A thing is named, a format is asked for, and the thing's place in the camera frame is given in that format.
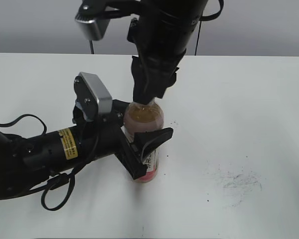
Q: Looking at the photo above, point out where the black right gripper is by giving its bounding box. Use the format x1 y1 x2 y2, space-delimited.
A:
127 14 187 105

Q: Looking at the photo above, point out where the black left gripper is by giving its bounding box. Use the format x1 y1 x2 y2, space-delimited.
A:
73 100 173 179

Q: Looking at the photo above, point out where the pink oolong tea bottle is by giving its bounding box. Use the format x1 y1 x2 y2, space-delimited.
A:
124 100 164 183

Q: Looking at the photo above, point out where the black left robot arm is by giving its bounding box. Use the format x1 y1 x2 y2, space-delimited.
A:
0 100 173 200

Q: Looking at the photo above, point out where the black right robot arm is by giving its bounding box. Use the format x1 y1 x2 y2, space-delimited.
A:
127 0 207 105

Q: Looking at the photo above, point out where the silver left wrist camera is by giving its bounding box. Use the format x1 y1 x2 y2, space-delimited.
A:
74 72 113 122

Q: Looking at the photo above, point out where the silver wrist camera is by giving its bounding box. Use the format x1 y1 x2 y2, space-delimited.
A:
75 0 117 41
74 72 113 122

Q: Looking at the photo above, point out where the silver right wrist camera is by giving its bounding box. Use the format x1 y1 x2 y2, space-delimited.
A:
75 0 117 41

